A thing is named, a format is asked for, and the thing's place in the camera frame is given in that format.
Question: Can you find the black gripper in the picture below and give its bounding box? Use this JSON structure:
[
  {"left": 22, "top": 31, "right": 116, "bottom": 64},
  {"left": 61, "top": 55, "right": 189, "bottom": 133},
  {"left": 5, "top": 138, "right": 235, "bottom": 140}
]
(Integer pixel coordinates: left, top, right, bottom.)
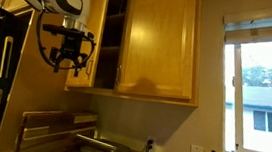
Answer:
[{"left": 48, "top": 32, "right": 93, "bottom": 79}]

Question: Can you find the narrow wooden cabinet door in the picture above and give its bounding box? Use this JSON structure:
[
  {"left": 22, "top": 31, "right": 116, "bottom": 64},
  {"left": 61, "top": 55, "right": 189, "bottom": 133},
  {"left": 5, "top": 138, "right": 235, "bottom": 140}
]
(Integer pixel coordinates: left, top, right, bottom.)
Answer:
[{"left": 64, "top": 0, "right": 111, "bottom": 91}]

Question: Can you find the brushed metal door handle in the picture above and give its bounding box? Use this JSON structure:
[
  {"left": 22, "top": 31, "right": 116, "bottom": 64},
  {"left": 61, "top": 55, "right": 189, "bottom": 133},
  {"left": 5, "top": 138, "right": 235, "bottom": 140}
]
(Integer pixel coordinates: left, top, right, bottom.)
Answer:
[
  {"left": 84, "top": 58, "right": 95, "bottom": 81},
  {"left": 114, "top": 63, "right": 123, "bottom": 88}
]

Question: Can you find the wide wooden cabinet door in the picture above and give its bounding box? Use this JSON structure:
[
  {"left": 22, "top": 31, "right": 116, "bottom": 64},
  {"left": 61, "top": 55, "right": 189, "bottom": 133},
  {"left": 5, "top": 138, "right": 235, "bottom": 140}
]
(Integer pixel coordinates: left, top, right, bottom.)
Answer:
[{"left": 113, "top": 0, "right": 202, "bottom": 100}]

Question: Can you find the dark cutting board light end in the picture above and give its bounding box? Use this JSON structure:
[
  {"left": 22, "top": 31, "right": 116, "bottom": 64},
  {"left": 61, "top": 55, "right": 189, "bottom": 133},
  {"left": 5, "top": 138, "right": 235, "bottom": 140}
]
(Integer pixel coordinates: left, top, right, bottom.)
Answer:
[{"left": 19, "top": 105, "right": 99, "bottom": 137}]

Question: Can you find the dark cutting board light stripe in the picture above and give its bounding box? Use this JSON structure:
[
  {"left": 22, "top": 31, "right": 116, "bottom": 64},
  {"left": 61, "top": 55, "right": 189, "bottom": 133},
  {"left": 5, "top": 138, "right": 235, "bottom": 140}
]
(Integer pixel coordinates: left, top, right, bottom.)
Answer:
[{"left": 21, "top": 118, "right": 97, "bottom": 147}]

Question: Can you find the plain brown cutting board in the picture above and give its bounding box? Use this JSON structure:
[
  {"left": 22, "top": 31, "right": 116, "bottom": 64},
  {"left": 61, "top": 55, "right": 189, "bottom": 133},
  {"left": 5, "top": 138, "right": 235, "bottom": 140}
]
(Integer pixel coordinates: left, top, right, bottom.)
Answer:
[{"left": 14, "top": 128, "right": 84, "bottom": 152}]

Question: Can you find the white framed window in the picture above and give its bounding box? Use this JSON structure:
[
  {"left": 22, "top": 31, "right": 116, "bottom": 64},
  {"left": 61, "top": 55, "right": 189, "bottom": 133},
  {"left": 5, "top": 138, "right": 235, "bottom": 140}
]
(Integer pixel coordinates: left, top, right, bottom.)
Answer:
[{"left": 213, "top": 32, "right": 272, "bottom": 152}]

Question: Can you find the beige window blind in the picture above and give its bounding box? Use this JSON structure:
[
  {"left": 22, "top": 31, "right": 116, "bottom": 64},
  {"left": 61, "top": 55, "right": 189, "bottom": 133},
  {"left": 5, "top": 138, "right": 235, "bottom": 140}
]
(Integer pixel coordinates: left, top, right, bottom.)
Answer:
[{"left": 221, "top": 7, "right": 272, "bottom": 49}]

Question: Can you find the neighbouring house outside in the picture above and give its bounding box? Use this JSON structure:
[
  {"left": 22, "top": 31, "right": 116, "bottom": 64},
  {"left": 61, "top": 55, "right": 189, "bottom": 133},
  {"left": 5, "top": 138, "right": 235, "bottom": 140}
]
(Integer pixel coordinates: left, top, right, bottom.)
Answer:
[{"left": 237, "top": 83, "right": 272, "bottom": 135}]

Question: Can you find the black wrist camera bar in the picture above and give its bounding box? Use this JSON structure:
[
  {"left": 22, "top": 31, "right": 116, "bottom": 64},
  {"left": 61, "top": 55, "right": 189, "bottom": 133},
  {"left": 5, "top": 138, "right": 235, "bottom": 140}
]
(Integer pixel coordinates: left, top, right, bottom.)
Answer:
[{"left": 40, "top": 23, "right": 96, "bottom": 42}]

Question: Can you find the white wall outlet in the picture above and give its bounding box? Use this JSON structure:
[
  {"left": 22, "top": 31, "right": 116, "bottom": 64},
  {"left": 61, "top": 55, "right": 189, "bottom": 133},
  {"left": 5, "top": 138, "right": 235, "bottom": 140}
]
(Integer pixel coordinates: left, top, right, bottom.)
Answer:
[{"left": 145, "top": 136, "right": 157, "bottom": 152}]

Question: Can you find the wooden wall cabinet body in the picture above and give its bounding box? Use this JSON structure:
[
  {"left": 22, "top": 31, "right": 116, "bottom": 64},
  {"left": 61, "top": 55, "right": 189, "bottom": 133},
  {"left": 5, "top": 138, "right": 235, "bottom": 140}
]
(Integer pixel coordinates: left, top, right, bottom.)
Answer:
[{"left": 63, "top": 0, "right": 209, "bottom": 108}]

